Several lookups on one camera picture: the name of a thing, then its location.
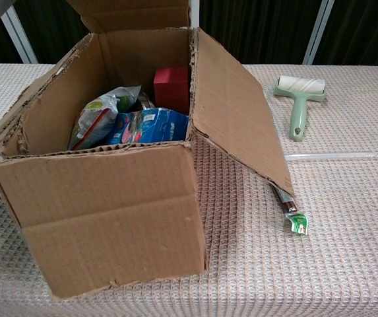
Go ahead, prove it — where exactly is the brown cardboard box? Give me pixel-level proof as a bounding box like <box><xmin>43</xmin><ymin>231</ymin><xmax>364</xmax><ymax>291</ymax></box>
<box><xmin>0</xmin><ymin>0</ymin><xmax>296</xmax><ymax>302</ymax></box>

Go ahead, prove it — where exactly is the blue snack bag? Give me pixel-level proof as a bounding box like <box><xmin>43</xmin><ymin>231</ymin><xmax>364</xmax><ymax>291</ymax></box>
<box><xmin>105</xmin><ymin>107</ymin><xmax>190</xmax><ymax>145</ymax></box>

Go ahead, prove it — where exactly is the dark snack packet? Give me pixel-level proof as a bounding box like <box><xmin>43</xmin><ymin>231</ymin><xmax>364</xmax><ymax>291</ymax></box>
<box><xmin>135</xmin><ymin>92</ymin><xmax>156</xmax><ymax>112</ymax></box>

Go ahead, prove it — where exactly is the red box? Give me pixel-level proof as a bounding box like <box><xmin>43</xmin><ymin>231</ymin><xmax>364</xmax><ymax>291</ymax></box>
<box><xmin>153</xmin><ymin>67</ymin><xmax>190</xmax><ymax>116</ymax></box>

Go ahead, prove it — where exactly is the white green snack bag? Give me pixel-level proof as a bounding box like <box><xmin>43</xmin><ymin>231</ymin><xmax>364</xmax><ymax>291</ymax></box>
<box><xmin>67</xmin><ymin>85</ymin><xmax>142</xmax><ymax>151</ymax></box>

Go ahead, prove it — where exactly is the green lint roller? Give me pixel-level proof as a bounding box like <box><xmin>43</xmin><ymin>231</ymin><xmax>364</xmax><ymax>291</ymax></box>
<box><xmin>273</xmin><ymin>75</ymin><xmax>327</xmax><ymax>142</ymax></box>

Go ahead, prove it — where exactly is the clear plastic tube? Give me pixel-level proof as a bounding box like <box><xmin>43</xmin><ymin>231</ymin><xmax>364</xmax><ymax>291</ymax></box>
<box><xmin>284</xmin><ymin>151</ymin><xmax>378</xmax><ymax>162</ymax></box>

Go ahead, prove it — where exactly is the white frame post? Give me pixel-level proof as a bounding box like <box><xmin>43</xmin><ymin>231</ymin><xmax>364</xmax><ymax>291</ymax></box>
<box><xmin>0</xmin><ymin>5</ymin><xmax>40</xmax><ymax>65</ymax></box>
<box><xmin>302</xmin><ymin>0</ymin><xmax>335</xmax><ymax>65</ymax></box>
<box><xmin>188</xmin><ymin>0</ymin><xmax>200</xmax><ymax>30</ymax></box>

